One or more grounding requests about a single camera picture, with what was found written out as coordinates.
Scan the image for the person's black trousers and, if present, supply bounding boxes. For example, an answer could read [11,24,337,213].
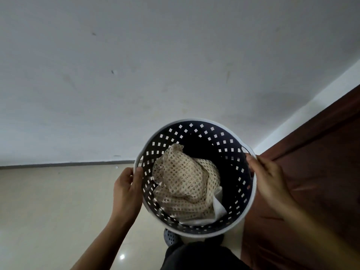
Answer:
[160,241,252,270]

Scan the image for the person's right forearm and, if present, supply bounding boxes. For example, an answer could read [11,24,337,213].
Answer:
[277,200,360,270]

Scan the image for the person's left forearm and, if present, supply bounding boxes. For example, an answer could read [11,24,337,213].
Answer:
[70,215,135,270]

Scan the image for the beige mesh cloth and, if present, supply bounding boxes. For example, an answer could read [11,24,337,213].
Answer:
[152,143,221,221]

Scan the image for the brown wooden door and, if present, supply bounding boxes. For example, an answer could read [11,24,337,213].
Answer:
[241,84,360,270]

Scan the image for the person's right hand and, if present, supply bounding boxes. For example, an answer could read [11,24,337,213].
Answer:
[245,154,296,214]

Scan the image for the dark perforated slipper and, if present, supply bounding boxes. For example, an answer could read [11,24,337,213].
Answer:
[164,228,183,248]

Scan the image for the white cloth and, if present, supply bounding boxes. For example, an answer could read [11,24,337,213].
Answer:
[179,186,228,226]

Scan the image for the person's left hand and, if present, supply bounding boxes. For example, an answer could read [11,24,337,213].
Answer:
[112,166,144,221]

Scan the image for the dark perforated laundry basket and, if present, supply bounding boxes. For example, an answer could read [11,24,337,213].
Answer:
[133,118,257,238]

